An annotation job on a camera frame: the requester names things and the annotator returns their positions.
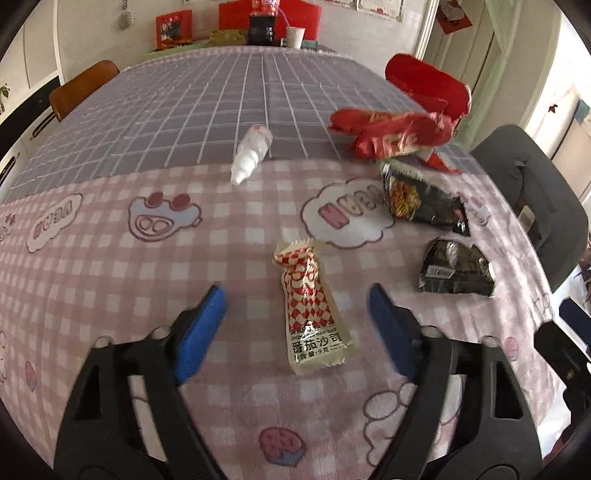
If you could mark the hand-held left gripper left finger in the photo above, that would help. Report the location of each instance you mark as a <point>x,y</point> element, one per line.
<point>203,327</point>

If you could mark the chair with grey jacket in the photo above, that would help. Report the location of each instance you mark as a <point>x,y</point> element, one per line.
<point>517,157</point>

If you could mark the small white plastic bottle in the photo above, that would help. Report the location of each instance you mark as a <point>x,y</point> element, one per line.
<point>251,150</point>

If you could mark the white cabinet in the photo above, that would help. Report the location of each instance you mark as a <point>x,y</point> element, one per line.
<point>32,55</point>

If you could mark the pink checked tablecloth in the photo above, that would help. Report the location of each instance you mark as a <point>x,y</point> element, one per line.
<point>231,230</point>

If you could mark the cola bottle with red label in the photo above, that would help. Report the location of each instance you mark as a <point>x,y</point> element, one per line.
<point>264,27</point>

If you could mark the dark flat box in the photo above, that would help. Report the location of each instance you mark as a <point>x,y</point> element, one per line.
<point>310,44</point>

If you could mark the white device on stand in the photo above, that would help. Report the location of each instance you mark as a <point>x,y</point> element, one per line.
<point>527,218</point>

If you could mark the green flat boxes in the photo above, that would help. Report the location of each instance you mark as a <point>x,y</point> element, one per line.
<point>226,38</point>

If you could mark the red diamond door decoration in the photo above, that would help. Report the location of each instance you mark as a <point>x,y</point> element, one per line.
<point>455,16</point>

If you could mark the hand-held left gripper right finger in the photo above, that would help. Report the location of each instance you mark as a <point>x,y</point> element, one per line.
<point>390,327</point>

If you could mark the white paper cup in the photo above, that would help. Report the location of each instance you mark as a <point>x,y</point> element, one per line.
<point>295,37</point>

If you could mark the green lace curtain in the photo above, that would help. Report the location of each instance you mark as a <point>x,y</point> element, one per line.
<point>501,41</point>

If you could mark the red snack wrapper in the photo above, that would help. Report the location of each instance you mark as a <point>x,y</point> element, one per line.
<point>392,131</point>

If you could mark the brown wooden chair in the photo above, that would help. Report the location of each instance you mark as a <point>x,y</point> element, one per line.
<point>83,87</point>

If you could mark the red checked ketchup sachet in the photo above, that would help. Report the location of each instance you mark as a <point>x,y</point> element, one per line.
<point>307,295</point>

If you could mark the black snack packet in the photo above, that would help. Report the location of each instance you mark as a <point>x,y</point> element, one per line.
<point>415,198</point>
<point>455,267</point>

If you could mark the grey grid tablecloth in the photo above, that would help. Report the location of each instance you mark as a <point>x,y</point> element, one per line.
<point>184,106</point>

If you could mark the red gift box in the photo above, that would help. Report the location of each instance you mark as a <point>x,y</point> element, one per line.
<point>231,18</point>

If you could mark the red photo card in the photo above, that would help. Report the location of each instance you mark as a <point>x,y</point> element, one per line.
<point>173,27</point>

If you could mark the hanging wall ornament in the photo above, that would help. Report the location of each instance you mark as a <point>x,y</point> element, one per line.
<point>126,18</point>

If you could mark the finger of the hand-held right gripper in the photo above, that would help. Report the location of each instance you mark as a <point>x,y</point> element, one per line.
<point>563,346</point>
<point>577,314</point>

